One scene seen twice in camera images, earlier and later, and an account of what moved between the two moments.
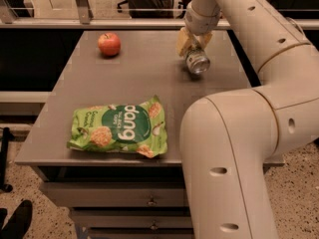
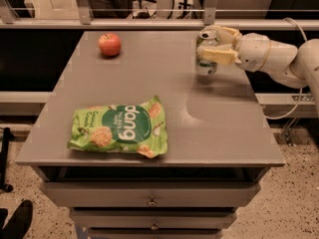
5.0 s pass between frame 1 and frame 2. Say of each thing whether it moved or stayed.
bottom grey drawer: stayed
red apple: stayed
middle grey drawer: stayed
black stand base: stayed
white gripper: moved
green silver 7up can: moved
